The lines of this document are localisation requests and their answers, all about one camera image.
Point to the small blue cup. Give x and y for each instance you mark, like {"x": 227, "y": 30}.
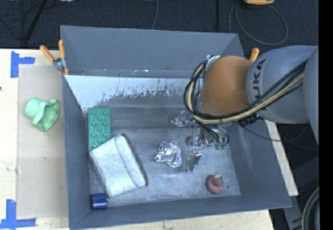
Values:
{"x": 99, "y": 201}

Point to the dark green flat block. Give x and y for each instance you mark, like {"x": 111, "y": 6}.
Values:
{"x": 99, "y": 125}

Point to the pale green cup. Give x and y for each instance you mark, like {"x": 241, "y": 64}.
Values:
{"x": 43, "y": 113}

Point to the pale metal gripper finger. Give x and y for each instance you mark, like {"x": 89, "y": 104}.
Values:
{"x": 195, "y": 153}
{"x": 182, "y": 121}

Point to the grey metal bin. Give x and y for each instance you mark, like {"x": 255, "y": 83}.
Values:
{"x": 156, "y": 52}

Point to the white cushion with brown edge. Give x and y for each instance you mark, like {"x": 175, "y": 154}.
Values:
{"x": 117, "y": 165}

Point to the pale brown cardboard board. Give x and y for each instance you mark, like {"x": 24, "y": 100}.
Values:
{"x": 39, "y": 171}

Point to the crumpled silver foil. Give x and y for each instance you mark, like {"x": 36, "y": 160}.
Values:
{"x": 169, "y": 154}

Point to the red round toy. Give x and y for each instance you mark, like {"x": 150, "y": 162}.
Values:
{"x": 215, "y": 184}

